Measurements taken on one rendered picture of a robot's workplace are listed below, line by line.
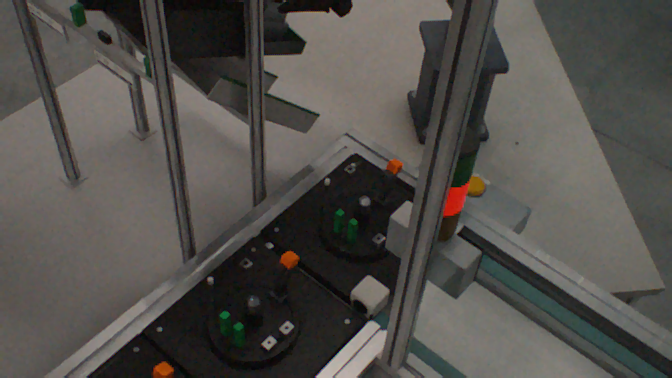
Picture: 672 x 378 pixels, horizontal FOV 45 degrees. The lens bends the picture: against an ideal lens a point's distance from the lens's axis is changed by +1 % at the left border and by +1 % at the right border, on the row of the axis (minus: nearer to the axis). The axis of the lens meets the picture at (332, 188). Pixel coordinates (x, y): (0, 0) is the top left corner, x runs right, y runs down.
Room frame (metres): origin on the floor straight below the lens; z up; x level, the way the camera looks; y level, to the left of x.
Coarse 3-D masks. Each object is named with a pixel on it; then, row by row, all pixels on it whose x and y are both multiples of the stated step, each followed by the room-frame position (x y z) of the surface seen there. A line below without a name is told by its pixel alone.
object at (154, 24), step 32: (160, 0) 0.78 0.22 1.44; (256, 0) 0.91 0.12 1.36; (32, 32) 0.97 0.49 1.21; (160, 32) 0.78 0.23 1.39; (256, 32) 0.90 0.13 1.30; (32, 64) 0.97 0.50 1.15; (160, 64) 0.76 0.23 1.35; (256, 64) 0.90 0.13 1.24; (160, 96) 0.77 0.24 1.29; (256, 96) 0.90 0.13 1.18; (64, 128) 0.97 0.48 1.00; (160, 128) 0.77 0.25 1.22; (256, 128) 0.90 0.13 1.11; (64, 160) 0.96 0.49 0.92; (256, 160) 0.90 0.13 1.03; (256, 192) 0.90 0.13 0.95; (192, 224) 0.78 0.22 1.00; (192, 256) 0.78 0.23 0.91
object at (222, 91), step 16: (176, 64) 0.95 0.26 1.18; (192, 64) 1.00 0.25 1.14; (208, 64) 1.03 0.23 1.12; (224, 64) 1.05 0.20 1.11; (192, 80) 0.92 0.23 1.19; (208, 80) 0.97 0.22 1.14; (224, 80) 0.90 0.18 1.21; (240, 80) 1.07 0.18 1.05; (272, 80) 1.12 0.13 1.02; (208, 96) 0.88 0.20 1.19; (224, 96) 0.90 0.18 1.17; (240, 96) 0.92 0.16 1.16; (272, 96) 0.96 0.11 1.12; (272, 112) 0.96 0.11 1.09; (288, 112) 0.99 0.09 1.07; (304, 112) 1.01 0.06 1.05; (304, 128) 1.01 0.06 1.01
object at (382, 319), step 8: (304, 272) 0.74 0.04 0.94; (312, 280) 0.73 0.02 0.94; (336, 296) 0.70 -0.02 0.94; (344, 304) 0.69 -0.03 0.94; (392, 304) 0.71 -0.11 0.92; (384, 312) 0.68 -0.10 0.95; (368, 320) 0.66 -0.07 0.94; (376, 320) 0.66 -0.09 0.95; (384, 320) 0.66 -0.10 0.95; (384, 328) 0.65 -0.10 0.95; (376, 360) 0.59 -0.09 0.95; (376, 368) 0.59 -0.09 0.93; (384, 368) 0.58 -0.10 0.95; (400, 368) 0.57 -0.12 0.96; (376, 376) 0.59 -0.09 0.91; (384, 376) 0.58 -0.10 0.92; (392, 376) 0.57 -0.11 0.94; (400, 376) 0.56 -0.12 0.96; (408, 376) 0.56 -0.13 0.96
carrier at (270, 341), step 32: (256, 256) 0.75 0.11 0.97; (192, 288) 0.68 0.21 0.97; (224, 288) 0.68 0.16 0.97; (256, 288) 0.67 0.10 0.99; (288, 288) 0.69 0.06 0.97; (320, 288) 0.70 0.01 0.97; (160, 320) 0.62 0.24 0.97; (192, 320) 0.62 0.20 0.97; (224, 320) 0.59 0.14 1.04; (256, 320) 0.61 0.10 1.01; (288, 320) 0.62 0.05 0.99; (320, 320) 0.64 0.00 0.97; (352, 320) 0.64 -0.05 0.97; (160, 352) 0.57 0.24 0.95; (192, 352) 0.57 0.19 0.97; (224, 352) 0.56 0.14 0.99; (256, 352) 0.57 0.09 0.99; (288, 352) 0.58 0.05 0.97; (320, 352) 0.58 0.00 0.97
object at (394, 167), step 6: (390, 162) 0.88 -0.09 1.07; (396, 162) 0.88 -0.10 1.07; (390, 168) 0.88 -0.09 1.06; (396, 168) 0.87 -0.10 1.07; (384, 174) 0.86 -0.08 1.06; (390, 174) 0.86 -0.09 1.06; (396, 174) 0.88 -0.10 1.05; (384, 180) 0.87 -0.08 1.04; (390, 180) 0.87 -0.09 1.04; (384, 186) 0.87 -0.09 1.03; (390, 186) 0.87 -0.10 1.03; (384, 192) 0.86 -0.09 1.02; (384, 198) 0.86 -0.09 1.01
